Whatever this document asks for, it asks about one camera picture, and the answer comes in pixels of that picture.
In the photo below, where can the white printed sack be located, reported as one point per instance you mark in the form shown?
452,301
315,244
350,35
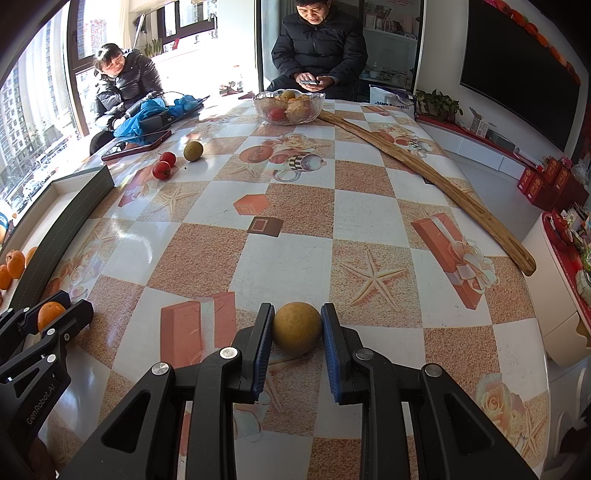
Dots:
392,99

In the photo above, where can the glass bowl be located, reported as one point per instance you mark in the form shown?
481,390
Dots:
263,108

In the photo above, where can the long wooden stick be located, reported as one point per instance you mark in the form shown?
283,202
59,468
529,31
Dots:
429,170

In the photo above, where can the small red apple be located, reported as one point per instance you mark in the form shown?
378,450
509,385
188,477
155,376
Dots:
277,113

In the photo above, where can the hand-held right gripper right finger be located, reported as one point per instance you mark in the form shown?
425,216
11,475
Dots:
330,355

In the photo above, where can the red gift box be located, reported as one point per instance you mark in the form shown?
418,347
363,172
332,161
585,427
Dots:
531,187
556,175

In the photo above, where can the round brown pear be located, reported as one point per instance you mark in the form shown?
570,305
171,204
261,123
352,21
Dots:
297,327
193,151

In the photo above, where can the red paper wall decorations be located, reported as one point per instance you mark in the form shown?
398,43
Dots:
535,30

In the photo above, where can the white low television console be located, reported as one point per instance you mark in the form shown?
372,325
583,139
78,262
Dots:
475,147

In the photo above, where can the blue plastic bag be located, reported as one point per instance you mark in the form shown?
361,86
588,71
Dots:
138,117

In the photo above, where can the small orange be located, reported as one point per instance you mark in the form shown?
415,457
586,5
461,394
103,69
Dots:
50,316
31,255
3,277

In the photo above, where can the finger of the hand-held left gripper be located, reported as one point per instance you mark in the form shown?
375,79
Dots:
25,318
78,316

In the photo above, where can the spiky green potted plant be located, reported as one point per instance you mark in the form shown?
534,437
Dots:
153,47

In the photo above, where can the large orange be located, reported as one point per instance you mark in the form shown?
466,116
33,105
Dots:
14,264

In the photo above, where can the small yellow apple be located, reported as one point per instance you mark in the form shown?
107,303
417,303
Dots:
288,95

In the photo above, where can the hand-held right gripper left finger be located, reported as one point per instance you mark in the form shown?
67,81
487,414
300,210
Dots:
265,350

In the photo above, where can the black power adapter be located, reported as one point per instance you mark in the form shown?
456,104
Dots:
154,123

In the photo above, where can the white round side table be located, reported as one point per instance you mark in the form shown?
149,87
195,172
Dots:
554,300

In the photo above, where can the glass display cabinet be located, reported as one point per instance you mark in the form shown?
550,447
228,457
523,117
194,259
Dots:
392,37

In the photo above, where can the red smartphone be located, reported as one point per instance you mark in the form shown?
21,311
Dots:
138,147

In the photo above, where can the black wall television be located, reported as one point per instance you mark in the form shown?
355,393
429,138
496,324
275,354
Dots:
517,69

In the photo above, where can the checkered printed tablecloth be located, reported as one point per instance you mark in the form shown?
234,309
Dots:
295,207

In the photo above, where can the grey smartphone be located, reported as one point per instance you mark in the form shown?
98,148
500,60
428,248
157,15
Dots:
309,83

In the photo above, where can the green leafy potted plant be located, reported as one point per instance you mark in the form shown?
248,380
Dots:
438,106

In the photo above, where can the white tray with dark rim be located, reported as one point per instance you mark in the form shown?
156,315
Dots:
69,221

